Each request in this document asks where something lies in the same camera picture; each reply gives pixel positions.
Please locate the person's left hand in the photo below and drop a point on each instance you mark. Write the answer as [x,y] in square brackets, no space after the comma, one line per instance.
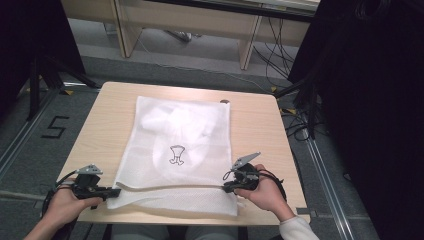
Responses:
[66,206]

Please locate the person's grey pants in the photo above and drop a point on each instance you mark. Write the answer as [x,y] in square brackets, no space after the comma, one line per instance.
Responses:
[143,233]

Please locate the metal floor rail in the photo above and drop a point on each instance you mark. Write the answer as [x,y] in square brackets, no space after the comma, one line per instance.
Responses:
[23,133]
[328,186]

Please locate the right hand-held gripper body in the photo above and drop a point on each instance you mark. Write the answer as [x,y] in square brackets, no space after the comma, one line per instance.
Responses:
[246,173]

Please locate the white mesh laundry bag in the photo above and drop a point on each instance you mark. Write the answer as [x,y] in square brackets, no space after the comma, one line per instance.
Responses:
[186,200]

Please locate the white garment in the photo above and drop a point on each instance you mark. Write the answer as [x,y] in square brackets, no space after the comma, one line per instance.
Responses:
[173,123]

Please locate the black curtain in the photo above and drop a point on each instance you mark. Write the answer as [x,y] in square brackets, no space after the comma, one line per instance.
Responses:
[30,40]
[373,100]

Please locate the person's right hand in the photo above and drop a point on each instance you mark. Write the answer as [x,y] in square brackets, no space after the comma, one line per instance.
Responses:
[266,193]

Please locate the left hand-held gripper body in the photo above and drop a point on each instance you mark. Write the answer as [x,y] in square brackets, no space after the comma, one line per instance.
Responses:
[87,183]

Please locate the light wooden desk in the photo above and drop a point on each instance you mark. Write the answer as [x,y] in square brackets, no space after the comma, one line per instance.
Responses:
[186,16]

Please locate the grey tape piece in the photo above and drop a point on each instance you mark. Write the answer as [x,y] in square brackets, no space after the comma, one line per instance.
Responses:
[302,211]

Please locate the grey power strip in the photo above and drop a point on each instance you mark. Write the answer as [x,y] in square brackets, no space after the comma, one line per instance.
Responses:
[181,35]

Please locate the black tripod stand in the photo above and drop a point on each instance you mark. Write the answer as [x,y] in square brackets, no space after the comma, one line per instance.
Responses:
[305,100]
[43,83]

